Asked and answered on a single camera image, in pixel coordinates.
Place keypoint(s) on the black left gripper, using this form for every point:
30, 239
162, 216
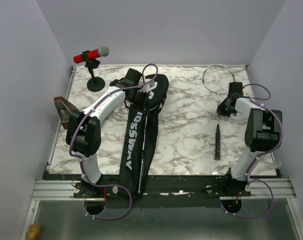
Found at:
143, 104

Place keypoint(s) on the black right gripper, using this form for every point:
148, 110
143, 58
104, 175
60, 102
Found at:
221, 109

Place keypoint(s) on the black racket bag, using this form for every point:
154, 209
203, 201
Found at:
141, 137

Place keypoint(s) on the silver badminton racket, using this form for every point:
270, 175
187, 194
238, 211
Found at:
217, 149

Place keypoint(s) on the white badminton racket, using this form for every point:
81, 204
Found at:
141, 174

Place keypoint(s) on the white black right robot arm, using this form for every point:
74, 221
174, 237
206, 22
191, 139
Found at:
263, 134

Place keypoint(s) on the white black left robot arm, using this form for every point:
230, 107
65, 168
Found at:
84, 127

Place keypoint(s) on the red microphone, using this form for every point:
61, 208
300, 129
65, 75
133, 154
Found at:
89, 55

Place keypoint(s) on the brown wooden metronome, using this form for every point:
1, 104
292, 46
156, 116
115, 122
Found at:
64, 109

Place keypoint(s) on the brass floor fitting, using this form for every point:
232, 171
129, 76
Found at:
33, 232

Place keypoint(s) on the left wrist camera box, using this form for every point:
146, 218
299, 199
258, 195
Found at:
149, 87

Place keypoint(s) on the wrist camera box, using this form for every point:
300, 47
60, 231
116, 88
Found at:
149, 87
235, 90

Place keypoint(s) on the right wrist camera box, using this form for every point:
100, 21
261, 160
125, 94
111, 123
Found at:
235, 90

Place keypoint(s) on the black table edge rail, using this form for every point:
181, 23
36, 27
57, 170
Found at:
164, 191

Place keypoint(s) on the aluminium frame rail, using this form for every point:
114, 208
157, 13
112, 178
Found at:
64, 190

